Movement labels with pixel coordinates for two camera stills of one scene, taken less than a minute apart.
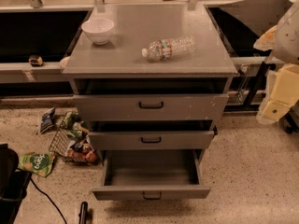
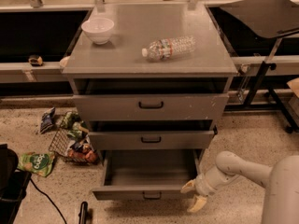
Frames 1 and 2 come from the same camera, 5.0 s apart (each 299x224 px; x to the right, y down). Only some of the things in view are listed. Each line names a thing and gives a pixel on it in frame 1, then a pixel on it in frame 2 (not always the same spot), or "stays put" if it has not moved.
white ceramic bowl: [98, 29] stays put
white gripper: [288, 41] → [203, 186]
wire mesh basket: [72, 141] stays put
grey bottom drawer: [150, 175] stays put
